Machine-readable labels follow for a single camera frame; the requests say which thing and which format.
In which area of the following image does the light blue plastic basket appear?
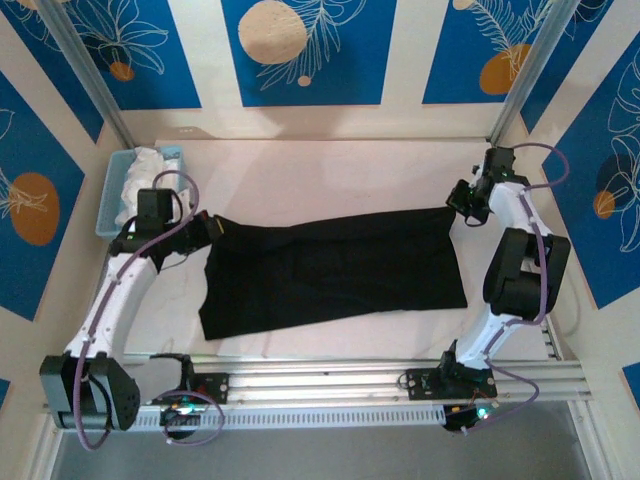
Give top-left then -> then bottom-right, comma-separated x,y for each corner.
94,144 -> 186,240

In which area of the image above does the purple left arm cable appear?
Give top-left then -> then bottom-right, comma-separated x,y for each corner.
73,170 -> 225,451

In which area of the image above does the white table cover sheet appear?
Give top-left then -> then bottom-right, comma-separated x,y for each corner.
107,138 -> 559,360

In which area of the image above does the crumpled white cloth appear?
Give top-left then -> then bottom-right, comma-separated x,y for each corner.
114,146 -> 194,226

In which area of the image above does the black left controller board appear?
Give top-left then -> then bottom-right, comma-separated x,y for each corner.
159,402 -> 204,441

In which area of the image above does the black controller board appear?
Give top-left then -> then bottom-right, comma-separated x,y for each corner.
442,402 -> 501,435
159,402 -> 204,441

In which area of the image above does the aluminium corner post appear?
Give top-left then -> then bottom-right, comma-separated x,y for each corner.
37,0 -> 139,154
489,0 -> 584,146

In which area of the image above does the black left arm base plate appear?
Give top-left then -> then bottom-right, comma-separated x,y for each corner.
138,372 -> 230,406

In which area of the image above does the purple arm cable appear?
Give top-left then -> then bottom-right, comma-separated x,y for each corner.
467,142 -> 571,436
73,170 -> 225,451

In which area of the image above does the black t-shirt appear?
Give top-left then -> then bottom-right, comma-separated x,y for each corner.
198,206 -> 469,342

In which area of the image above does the black right controller board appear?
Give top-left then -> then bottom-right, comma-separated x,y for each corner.
442,402 -> 501,435

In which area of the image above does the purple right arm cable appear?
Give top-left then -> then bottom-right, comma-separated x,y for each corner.
467,142 -> 571,436

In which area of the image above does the white slotted cable duct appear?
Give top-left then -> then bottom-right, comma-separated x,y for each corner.
134,405 -> 446,434

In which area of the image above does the aluminium front rail frame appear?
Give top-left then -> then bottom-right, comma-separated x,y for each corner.
42,357 -> 594,414

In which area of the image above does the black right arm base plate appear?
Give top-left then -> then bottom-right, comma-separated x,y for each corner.
405,368 -> 499,401

